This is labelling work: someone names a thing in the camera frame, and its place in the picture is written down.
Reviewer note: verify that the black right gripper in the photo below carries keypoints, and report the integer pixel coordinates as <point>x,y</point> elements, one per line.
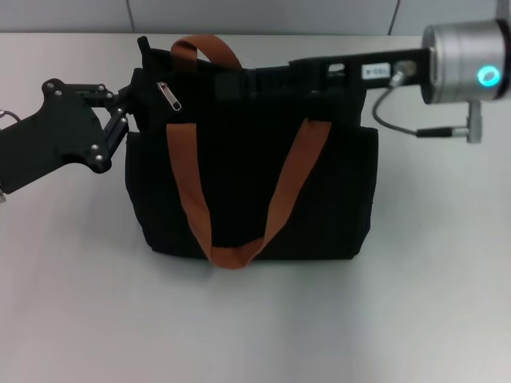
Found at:
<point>311,76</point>

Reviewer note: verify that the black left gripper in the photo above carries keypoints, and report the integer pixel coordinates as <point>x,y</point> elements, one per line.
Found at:
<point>52,127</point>

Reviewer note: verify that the silver zipper pull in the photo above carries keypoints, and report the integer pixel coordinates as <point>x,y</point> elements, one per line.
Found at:
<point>169,97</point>

